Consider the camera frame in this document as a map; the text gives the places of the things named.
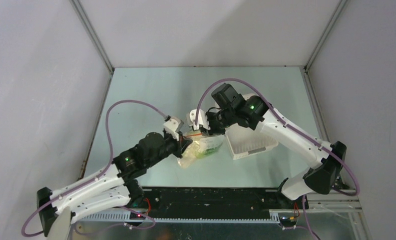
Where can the clear zip top bag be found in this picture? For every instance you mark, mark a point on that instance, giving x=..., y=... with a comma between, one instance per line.
x=196, y=136

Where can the white plastic basket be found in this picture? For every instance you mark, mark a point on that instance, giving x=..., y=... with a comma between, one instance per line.
x=244, y=142

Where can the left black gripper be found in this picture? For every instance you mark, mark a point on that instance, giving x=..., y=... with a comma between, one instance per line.
x=180, y=145

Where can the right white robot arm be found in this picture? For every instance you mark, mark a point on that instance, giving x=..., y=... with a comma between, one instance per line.
x=324, y=159

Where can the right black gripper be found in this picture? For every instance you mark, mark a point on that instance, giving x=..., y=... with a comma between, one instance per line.
x=209, y=122

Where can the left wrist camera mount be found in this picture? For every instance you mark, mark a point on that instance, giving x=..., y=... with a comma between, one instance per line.
x=172, y=126

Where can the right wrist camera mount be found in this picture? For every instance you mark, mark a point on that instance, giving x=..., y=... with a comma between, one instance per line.
x=197, y=120

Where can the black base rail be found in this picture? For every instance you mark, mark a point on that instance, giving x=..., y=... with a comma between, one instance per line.
x=202, y=203

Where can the pale green cabbage leaf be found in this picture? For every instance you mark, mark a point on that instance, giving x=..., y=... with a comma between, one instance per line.
x=208, y=146

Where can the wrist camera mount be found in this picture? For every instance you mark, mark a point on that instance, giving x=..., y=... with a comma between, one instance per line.
x=172, y=126
x=197, y=120

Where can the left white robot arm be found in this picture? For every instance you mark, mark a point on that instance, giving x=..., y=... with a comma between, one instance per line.
x=110, y=187

